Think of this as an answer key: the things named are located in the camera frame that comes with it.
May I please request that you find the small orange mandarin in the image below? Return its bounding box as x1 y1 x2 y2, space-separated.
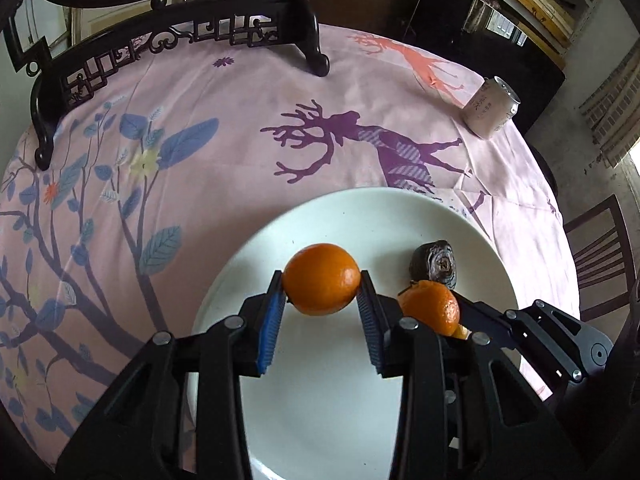
398 280 460 336

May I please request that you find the dark wooden chair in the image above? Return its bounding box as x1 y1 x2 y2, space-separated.
564 194 637 322

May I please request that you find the dark water chestnut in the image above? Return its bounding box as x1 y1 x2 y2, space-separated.
409 240 457 289

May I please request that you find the white oval plate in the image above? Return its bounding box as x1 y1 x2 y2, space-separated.
194 188 518 479

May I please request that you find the pink printed tablecloth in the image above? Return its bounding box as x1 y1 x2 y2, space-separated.
1 26 579 467

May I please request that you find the white drink can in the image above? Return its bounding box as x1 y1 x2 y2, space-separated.
461 76 521 140

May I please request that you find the wooden bookshelf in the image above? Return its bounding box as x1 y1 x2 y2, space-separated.
439 0 609 68

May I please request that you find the black carved screen stand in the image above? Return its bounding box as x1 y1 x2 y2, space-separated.
1 0 330 170

